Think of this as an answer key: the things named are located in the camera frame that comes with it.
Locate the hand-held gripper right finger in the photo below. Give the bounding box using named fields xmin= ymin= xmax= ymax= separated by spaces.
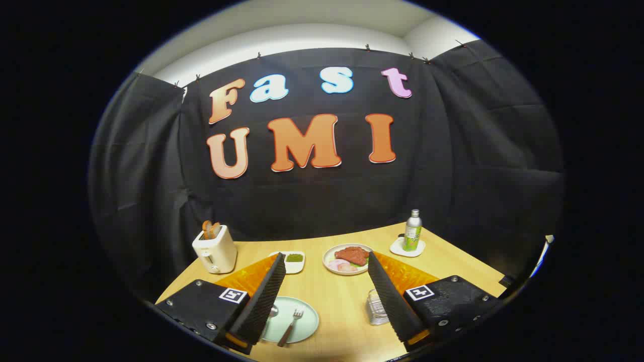
xmin=367 ymin=251 xmax=507 ymax=347

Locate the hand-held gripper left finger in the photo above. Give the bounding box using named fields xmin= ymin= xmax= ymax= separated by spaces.
xmin=155 ymin=251 xmax=287 ymax=355

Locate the fork with brown handle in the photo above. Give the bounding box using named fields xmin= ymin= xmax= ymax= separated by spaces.
xmin=277 ymin=308 xmax=304 ymax=347

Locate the perforated metal basket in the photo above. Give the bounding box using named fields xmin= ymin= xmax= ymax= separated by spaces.
xmin=366 ymin=289 xmax=390 ymax=326

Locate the light blue plate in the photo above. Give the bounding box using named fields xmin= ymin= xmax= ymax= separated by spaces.
xmin=262 ymin=296 xmax=320 ymax=344

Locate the white divided dish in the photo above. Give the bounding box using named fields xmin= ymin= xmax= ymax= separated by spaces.
xmin=269 ymin=251 xmax=305 ymax=275

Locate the white square coaster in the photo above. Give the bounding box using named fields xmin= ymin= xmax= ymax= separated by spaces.
xmin=390 ymin=236 xmax=426 ymax=258

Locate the red-brown steak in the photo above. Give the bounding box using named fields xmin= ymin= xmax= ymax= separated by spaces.
xmin=335 ymin=246 xmax=370 ymax=267

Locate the cream toaster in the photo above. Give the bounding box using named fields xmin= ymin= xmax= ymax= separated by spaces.
xmin=192 ymin=225 xmax=238 ymax=275

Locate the silver bottle with green label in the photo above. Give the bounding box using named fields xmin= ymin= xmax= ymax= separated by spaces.
xmin=402 ymin=209 xmax=423 ymax=252

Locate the white oval food plate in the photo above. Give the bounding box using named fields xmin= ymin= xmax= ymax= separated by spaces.
xmin=323 ymin=244 xmax=374 ymax=276

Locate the black backdrop cloth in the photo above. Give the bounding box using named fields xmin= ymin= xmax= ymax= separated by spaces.
xmin=88 ymin=39 xmax=567 ymax=302

